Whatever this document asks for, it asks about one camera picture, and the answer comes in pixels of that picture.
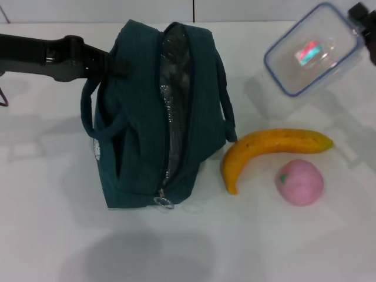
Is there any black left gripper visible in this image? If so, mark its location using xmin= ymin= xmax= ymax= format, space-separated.
xmin=0 ymin=33 xmax=130 ymax=82

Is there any dark teal insulated lunch bag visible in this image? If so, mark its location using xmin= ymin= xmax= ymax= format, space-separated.
xmin=80 ymin=19 xmax=238 ymax=210

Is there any clear blue-rimmed food container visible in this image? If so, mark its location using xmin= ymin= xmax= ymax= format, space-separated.
xmin=263 ymin=2 xmax=364 ymax=98

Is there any yellow banana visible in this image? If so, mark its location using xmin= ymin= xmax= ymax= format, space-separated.
xmin=222 ymin=128 xmax=335 ymax=195

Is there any pink toy peach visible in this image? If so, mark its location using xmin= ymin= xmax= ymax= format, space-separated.
xmin=275 ymin=159 xmax=325 ymax=207

